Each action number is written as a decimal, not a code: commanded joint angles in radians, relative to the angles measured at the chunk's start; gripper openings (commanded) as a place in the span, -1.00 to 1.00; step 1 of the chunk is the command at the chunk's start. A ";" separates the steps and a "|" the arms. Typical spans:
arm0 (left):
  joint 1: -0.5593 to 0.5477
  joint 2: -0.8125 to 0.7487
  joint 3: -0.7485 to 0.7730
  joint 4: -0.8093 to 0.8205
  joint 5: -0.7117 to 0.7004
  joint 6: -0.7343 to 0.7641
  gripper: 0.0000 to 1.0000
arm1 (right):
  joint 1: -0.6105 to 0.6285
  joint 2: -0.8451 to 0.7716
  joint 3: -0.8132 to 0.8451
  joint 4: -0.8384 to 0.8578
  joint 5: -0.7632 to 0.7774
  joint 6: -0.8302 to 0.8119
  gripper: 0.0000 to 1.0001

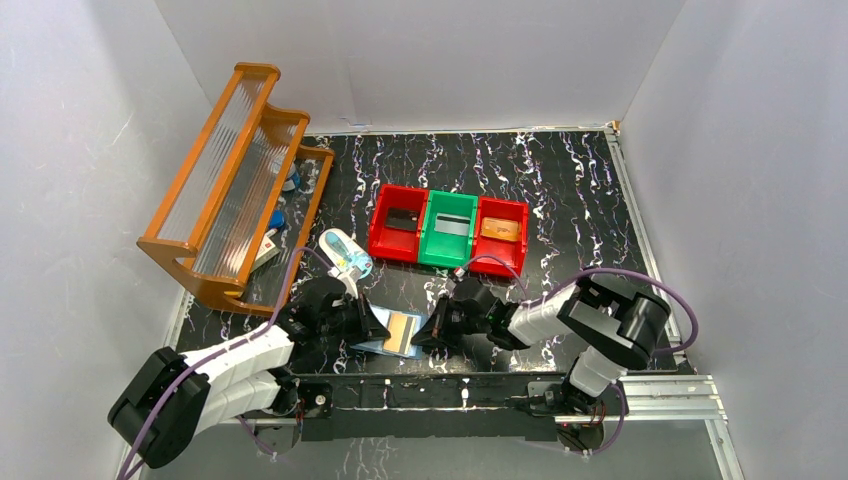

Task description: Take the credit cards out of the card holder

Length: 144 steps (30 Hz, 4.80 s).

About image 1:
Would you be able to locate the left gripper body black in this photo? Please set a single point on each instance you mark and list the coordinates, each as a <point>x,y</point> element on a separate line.
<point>354,318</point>

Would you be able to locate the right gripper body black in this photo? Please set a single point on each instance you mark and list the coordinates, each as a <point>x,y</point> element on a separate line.
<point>470,325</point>

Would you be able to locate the blue card holder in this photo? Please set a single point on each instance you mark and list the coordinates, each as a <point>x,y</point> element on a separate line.
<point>383,314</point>

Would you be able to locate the orange card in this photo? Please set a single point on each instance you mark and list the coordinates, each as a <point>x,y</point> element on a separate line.
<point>500,229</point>
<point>402,328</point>

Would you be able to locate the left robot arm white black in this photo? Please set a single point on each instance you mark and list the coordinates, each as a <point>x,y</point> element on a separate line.
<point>173,397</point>

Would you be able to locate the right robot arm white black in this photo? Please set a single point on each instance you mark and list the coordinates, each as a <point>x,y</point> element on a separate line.
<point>620,323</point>

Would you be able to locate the grey card in bin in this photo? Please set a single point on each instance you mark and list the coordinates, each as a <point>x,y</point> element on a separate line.
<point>452,225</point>

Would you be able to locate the orange card in bin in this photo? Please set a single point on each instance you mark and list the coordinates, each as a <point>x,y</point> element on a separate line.
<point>500,229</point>

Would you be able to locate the black card in bin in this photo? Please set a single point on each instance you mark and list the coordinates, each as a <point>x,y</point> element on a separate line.
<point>402,219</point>

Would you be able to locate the white blue bottle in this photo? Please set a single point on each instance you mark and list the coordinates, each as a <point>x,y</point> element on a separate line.
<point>344,254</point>

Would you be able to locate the green bin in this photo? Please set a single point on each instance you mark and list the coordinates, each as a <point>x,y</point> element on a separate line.
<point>444,250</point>

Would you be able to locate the right red bin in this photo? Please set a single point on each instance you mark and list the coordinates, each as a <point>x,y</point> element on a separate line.
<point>500,256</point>

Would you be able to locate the red bin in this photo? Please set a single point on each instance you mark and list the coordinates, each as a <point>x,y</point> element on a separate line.
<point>393,244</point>
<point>500,256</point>

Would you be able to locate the red white small box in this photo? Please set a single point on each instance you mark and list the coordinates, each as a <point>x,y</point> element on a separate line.
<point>267,250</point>

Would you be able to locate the blue cap container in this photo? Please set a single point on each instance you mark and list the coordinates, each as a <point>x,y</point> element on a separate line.
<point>277,220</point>

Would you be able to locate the left red bin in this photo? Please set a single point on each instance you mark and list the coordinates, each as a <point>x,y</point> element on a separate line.
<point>393,244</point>

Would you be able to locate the orange wooden rack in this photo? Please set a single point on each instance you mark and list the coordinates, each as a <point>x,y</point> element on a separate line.
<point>211,222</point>

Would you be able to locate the white blue container on rack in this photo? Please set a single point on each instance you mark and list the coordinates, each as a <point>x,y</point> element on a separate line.
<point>292,179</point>

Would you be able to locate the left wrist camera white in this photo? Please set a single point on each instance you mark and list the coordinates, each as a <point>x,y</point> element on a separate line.
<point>348,277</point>

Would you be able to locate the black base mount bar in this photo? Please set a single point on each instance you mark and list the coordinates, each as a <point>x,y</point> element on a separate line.
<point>529,406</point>

